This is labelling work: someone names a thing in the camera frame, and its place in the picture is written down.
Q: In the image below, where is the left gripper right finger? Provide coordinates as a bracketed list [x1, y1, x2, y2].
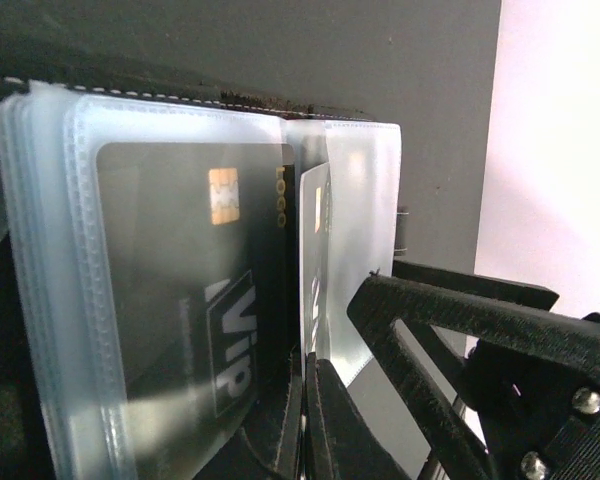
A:
[305, 353, 408, 480]

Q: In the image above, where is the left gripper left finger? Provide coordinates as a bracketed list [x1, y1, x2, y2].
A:
[196, 350, 304, 480]

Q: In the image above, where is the black VIP card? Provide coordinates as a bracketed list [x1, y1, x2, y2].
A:
[96, 142, 293, 418]

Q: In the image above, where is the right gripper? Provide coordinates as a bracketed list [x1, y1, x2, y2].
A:
[347, 260, 600, 479]

